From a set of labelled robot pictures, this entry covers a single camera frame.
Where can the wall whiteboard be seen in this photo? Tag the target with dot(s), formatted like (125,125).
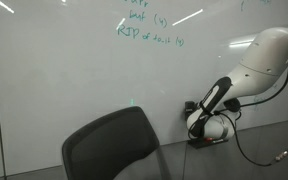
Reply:
(65,63)

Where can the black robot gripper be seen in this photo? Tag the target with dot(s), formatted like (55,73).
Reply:
(190,107)

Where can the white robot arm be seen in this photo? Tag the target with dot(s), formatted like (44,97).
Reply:
(263,62)

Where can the black mesh office chair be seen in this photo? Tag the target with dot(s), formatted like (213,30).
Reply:
(104,147)

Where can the red whiteboard marker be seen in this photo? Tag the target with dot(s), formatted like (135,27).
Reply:
(209,139)

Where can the black marker tray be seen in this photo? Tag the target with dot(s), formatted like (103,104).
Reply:
(201,143)

